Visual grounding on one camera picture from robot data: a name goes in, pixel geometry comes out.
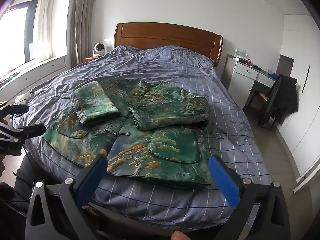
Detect white desk fan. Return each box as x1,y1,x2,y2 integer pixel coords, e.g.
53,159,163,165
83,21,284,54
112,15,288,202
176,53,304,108
92,43,108,57

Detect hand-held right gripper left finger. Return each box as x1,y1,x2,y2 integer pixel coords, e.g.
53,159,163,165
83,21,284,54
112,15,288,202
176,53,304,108
25,154,108,240

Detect wooden chair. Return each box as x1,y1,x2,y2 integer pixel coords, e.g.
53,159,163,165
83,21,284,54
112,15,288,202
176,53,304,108
246,76,278,128

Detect white desk with drawers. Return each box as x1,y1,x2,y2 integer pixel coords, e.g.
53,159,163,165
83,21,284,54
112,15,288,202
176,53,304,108
221,54,278,110

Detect black cable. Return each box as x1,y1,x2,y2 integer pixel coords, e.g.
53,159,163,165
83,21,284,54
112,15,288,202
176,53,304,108
23,143,33,167

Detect white wardrobe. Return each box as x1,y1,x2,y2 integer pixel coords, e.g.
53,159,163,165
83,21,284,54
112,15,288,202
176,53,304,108
275,14,320,193

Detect grey curtain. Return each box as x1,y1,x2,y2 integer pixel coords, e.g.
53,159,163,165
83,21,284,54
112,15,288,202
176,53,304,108
67,0,97,68

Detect white windowsill cabinet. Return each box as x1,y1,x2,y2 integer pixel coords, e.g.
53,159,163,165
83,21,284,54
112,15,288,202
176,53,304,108
0,55,68,98

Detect white sheer curtain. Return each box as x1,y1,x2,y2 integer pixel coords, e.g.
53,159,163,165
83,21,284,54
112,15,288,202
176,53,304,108
32,0,55,63

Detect green patterned padded jacket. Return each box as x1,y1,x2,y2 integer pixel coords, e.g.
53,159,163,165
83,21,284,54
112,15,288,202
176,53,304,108
42,79,213,190

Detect window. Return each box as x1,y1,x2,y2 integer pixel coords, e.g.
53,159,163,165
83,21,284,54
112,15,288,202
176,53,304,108
0,0,40,78

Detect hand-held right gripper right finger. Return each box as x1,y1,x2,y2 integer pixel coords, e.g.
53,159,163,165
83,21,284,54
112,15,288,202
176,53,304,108
208,155,292,240

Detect wooden headboard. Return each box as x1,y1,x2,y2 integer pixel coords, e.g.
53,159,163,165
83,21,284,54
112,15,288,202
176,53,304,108
114,22,223,67

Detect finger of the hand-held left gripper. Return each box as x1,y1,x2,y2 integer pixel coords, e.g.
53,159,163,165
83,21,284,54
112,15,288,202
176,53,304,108
0,123,46,141
0,102,29,117

